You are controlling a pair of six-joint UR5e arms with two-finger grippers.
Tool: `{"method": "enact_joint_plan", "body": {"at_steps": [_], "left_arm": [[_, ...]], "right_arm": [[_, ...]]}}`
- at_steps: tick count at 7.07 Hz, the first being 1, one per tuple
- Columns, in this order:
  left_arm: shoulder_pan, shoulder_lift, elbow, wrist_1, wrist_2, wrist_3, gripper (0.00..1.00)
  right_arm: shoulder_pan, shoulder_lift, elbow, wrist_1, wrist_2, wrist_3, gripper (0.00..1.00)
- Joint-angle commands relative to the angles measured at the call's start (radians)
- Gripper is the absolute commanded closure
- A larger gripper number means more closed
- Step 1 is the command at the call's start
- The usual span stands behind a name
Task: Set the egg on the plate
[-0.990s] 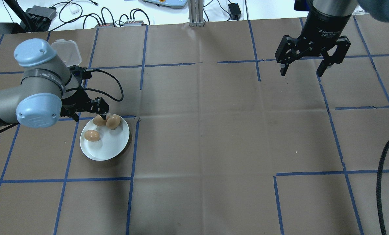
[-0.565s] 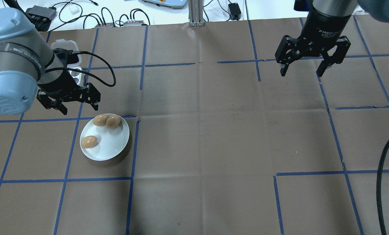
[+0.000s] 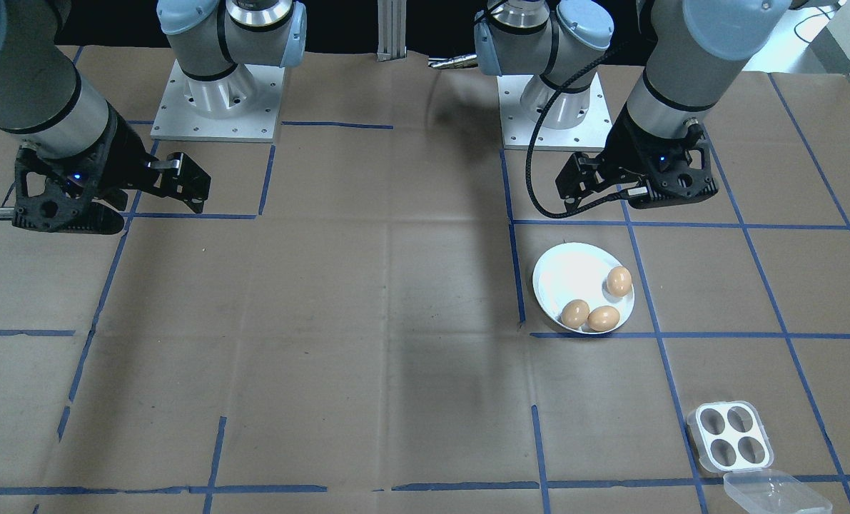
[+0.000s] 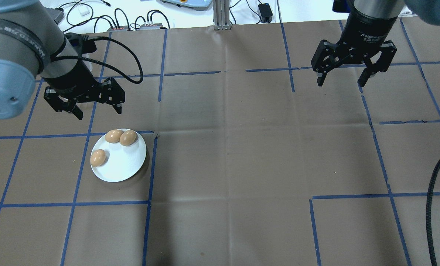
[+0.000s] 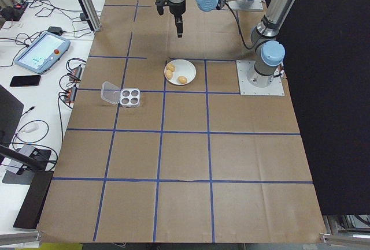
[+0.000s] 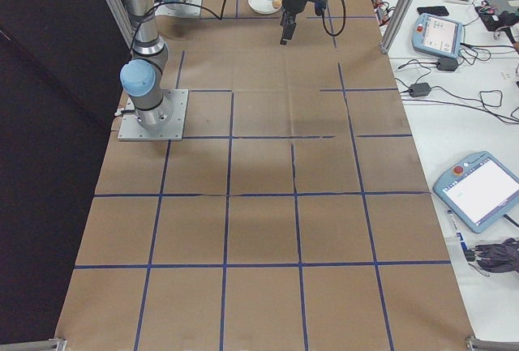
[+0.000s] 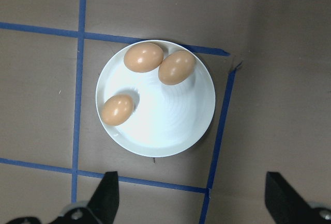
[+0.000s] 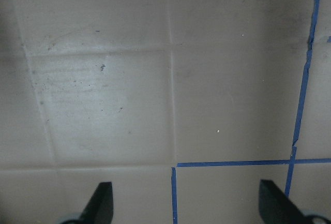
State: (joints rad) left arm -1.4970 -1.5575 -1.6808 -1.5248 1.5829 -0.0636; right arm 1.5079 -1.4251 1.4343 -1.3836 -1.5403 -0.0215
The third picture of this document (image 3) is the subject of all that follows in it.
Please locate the brown egg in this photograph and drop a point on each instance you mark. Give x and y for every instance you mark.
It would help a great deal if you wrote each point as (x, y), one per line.
(575, 314)
(604, 318)
(619, 281)

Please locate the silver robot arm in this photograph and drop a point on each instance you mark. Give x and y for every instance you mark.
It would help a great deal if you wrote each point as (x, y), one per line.
(39, 78)
(689, 64)

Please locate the white round plate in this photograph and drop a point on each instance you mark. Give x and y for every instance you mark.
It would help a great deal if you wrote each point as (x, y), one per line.
(567, 271)

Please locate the clear plastic egg carton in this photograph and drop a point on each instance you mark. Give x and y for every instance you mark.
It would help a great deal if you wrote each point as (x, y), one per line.
(731, 435)

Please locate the white square base plate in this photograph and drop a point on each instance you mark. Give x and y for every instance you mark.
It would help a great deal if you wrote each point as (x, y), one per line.
(589, 139)
(253, 128)

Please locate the aluminium frame post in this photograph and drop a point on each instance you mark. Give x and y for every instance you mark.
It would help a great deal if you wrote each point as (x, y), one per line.
(392, 28)

